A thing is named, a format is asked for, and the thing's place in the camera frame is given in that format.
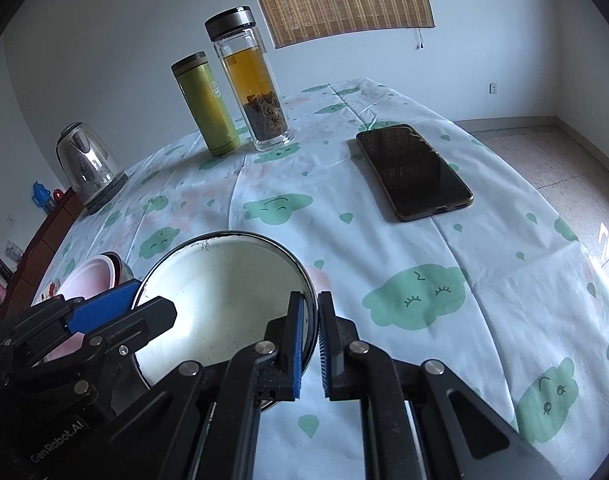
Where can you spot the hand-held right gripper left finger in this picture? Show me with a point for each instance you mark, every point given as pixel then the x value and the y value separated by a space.
pixel 297 347

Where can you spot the small red ornament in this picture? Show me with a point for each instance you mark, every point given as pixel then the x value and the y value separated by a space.
pixel 59 195

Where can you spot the black kettle base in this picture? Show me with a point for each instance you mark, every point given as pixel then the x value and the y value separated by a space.
pixel 112 192

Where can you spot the black smartphone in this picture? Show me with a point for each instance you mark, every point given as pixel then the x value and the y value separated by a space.
pixel 414 170

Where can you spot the white enamel bowl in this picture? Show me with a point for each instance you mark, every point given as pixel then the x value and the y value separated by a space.
pixel 224 300

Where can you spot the brown wooden cabinet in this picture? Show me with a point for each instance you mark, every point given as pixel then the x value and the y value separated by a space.
pixel 39 245

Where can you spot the clear plastic bag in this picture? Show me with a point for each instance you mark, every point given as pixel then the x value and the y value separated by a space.
pixel 13 250

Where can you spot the stainless steel bowl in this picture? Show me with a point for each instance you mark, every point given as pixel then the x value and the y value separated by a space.
pixel 126 274

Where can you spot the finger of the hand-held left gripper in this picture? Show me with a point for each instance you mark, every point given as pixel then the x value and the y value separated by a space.
pixel 149 317
pixel 104 305

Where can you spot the red and pink bowl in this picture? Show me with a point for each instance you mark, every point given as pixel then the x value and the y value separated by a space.
pixel 89 280

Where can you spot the glass tea bottle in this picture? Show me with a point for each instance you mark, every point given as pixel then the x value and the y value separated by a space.
pixel 254 85

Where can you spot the stainless steel electric kettle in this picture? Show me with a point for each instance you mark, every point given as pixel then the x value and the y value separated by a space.
pixel 84 160

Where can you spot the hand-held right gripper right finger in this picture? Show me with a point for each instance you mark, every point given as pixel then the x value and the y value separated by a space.
pixel 325 350

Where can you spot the cloud print tablecloth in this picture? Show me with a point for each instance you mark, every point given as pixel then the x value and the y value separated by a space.
pixel 384 260

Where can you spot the green thermos bottle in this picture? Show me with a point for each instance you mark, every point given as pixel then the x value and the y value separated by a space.
pixel 209 110

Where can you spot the blue water bottle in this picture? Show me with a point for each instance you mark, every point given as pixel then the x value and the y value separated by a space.
pixel 43 199

